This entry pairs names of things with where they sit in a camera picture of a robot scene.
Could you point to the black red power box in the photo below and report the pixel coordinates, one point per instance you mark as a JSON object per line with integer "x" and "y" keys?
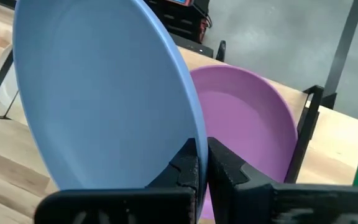
{"x": 182, "y": 21}

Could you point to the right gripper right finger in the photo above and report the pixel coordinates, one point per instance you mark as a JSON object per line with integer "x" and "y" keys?
{"x": 235, "y": 193}

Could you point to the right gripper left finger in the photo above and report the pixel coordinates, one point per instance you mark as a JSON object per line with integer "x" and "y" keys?
{"x": 185, "y": 168}

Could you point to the black frame wooden shelf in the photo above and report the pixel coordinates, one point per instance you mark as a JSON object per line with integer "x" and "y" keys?
{"x": 308, "y": 124}

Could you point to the blue plate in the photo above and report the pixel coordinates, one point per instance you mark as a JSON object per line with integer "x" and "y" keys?
{"x": 104, "y": 93}

